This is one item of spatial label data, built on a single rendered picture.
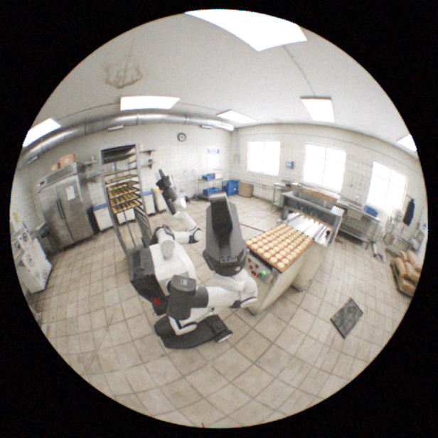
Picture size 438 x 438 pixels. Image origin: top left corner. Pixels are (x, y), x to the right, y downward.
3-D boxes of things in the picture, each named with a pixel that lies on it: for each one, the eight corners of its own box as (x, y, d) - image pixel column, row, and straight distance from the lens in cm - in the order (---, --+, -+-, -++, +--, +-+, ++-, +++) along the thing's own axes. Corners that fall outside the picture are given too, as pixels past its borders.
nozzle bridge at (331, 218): (289, 214, 191) (293, 190, 182) (334, 237, 176) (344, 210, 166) (276, 220, 164) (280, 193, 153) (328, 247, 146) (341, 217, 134)
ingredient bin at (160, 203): (159, 215, 407) (155, 190, 385) (155, 209, 466) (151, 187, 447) (175, 210, 419) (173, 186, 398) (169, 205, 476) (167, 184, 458)
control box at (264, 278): (247, 265, 114) (249, 252, 104) (267, 282, 105) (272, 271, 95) (244, 266, 112) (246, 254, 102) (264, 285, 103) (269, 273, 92)
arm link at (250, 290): (254, 285, 45) (264, 296, 63) (243, 262, 50) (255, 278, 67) (226, 298, 47) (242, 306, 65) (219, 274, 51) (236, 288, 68)
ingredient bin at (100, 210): (101, 234, 412) (92, 209, 391) (102, 226, 470) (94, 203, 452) (116, 229, 403) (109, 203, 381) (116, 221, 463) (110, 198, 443)
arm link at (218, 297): (246, 309, 68) (203, 315, 56) (238, 288, 72) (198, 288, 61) (261, 299, 60) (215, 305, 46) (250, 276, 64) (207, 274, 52)
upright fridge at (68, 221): (99, 227, 475) (84, 163, 453) (96, 241, 394) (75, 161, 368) (67, 239, 529) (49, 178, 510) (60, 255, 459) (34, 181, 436)
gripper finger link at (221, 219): (230, 193, 17) (232, 224, 21) (205, 197, 17) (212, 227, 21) (232, 202, 15) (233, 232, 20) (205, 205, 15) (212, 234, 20)
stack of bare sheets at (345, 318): (349, 298, 252) (350, 296, 250) (362, 313, 257) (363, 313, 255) (329, 318, 207) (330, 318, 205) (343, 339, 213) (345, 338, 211)
